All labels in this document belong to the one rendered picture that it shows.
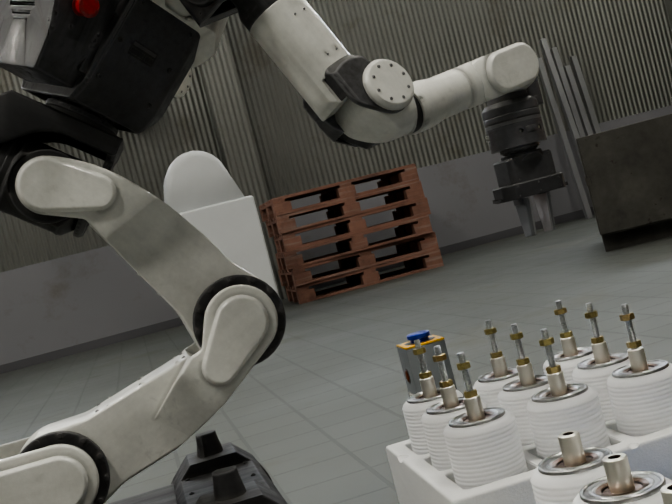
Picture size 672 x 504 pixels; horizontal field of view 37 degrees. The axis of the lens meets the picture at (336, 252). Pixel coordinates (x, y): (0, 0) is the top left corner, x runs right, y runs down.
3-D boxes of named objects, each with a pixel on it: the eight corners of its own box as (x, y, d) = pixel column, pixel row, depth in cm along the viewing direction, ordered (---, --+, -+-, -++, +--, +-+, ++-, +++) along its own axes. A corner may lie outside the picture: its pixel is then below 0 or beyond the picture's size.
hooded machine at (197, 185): (196, 345, 674) (148, 159, 671) (191, 340, 730) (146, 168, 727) (289, 320, 687) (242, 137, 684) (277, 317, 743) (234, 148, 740)
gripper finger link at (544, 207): (554, 230, 157) (544, 191, 157) (542, 232, 160) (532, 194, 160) (562, 227, 158) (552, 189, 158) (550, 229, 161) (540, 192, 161)
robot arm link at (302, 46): (373, 128, 135) (269, -1, 135) (333, 169, 145) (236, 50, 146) (426, 91, 141) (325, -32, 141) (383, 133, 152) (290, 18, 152)
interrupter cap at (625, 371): (625, 383, 131) (624, 378, 131) (604, 376, 139) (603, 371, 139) (679, 368, 132) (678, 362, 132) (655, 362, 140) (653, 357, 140)
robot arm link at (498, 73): (547, 76, 155) (488, 101, 148) (507, 90, 163) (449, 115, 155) (532, 36, 154) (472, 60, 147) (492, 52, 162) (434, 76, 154)
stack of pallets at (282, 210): (296, 305, 815) (268, 199, 812) (283, 302, 899) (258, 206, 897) (447, 264, 838) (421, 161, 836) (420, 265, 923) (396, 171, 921)
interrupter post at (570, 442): (569, 471, 100) (561, 439, 100) (560, 466, 102) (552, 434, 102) (591, 464, 100) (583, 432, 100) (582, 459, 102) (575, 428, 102)
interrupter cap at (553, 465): (553, 484, 97) (551, 477, 97) (529, 467, 104) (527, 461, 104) (626, 462, 98) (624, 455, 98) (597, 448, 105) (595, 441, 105)
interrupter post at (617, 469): (616, 499, 88) (606, 463, 88) (605, 493, 90) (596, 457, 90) (641, 492, 88) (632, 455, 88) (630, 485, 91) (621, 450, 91)
